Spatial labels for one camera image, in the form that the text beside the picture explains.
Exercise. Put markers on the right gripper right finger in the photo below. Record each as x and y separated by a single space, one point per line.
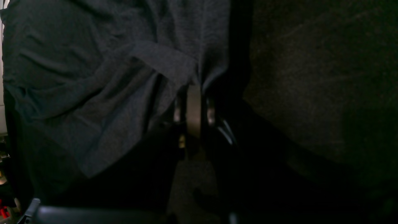
224 152

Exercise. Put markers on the dark grey T-shirt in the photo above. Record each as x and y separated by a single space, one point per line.
92 75

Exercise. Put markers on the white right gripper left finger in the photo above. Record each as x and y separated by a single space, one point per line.
166 153

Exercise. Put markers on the black table cloth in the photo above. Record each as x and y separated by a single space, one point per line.
317 85

